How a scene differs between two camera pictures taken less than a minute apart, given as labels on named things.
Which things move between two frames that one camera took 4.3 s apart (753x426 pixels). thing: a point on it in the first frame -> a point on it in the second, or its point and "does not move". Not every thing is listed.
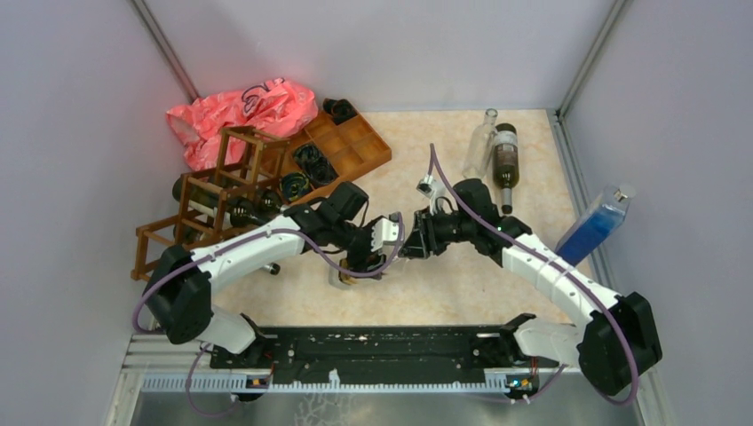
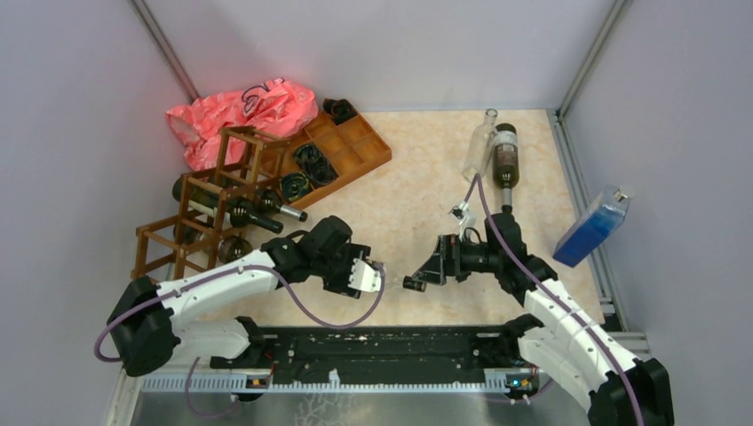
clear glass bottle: x=480 y=147 does not move
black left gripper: x=359 y=263 -> x=352 y=250
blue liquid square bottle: x=595 y=224 does not move
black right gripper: x=423 y=241 -> x=444 y=261
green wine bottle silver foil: x=272 y=202 does not move
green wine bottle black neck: x=217 y=203 does not move
